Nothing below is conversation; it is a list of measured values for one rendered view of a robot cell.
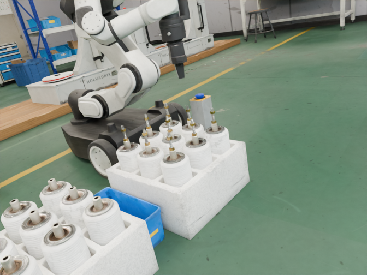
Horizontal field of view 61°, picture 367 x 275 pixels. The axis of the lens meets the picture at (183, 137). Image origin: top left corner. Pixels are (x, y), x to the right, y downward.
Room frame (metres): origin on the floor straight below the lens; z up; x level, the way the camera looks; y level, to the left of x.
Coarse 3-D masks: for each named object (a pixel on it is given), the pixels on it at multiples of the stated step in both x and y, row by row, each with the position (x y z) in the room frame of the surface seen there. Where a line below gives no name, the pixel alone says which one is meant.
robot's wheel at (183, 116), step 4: (172, 104) 1.74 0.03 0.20; (176, 104) 1.74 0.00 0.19; (176, 108) 1.71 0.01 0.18; (180, 108) 1.72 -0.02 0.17; (180, 112) 1.69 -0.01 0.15; (184, 112) 1.70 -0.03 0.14; (180, 116) 1.69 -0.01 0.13; (184, 116) 1.69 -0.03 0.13; (180, 120) 1.70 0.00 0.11; (184, 120) 1.68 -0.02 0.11; (184, 124) 1.68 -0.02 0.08
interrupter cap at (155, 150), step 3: (153, 147) 1.03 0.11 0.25; (156, 147) 1.02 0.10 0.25; (144, 150) 1.02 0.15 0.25; (153, 150) 1.01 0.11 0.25; (156, 150) 1.00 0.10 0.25; (159, 150) 0.99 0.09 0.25; (141, 153) 1.00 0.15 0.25; (144, 153) 1.00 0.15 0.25; (153, 153) 0.98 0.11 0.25; (156, 153) 0.97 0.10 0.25; (141, 156) 0.97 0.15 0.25; (144, 156) 0.97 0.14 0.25; (147, 156) 0.96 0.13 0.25; (150, 156) 0.96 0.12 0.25
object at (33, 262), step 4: (28, 256) 0.57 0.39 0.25; (32, 256) 0.57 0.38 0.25; (32, 260) 0.55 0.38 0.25; (32, 264) 0.54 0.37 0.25; (36, 264) 0.55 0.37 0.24; (28, 268) 0.53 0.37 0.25; (32, 268) 0.53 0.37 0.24; (36, 268) 0.54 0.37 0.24; (24, 272) 0.52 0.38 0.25; (28, 272) 0.52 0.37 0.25; (32, 272) 0.53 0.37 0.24; (36, 272) 0.53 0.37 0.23; (40, 272) 0.55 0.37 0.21
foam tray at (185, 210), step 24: (240, 144) 1.07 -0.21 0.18; (120, 168) 1.10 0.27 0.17; (192, 168) 0.96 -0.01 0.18; (216, 168) 0.94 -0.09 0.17; (240, 168) 1.05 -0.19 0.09; (144, 192) 0.93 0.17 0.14; (168, 192) 0.84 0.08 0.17; (192, 192) 0.85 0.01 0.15; (216, 192) 0.93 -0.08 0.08; (168, 216) 0.86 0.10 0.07; (192, 216) 0.83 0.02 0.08
